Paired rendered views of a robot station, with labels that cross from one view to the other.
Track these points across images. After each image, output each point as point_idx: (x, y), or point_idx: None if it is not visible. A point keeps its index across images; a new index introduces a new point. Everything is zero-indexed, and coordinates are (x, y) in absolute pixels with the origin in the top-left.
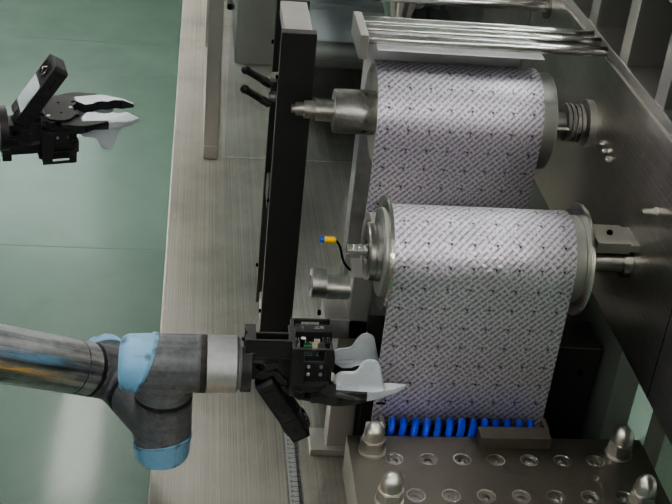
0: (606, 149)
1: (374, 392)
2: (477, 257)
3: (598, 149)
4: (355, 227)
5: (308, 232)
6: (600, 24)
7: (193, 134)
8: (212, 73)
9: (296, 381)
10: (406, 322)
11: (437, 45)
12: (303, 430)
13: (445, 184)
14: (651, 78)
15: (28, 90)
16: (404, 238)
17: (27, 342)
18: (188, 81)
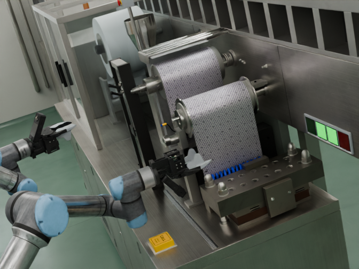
0: (242, 61)
1: (202, 165)
2: (216, 103)
3: (239, 63)
4: (169, 131)
5: None
6: (221, 25)
7: (88, 145)
8: (88, 115)
9: (174, 171)
10: (202, 136)
11: (171, 49)
12: (184, 191)
13: (194, 95)
14: (245, 29)
15: (33, 128)
16: (189, 107)
17: (76, 197)
18: (76, 132)
